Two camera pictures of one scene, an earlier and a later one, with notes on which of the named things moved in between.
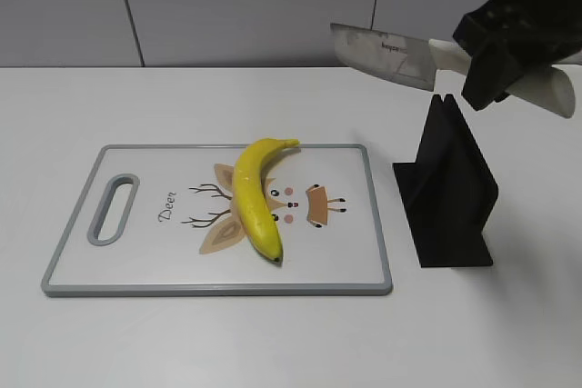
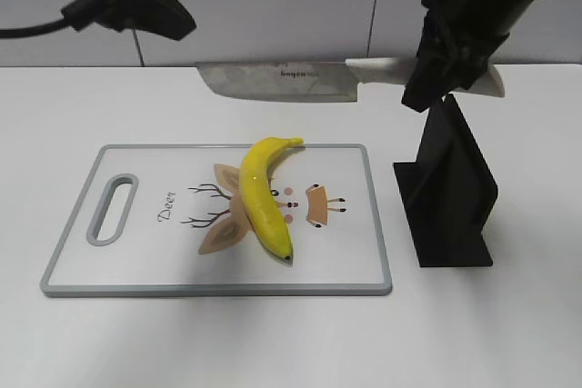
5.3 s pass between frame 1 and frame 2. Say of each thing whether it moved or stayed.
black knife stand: stayed
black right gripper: moved
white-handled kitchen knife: moved
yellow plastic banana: moved
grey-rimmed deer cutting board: stayed
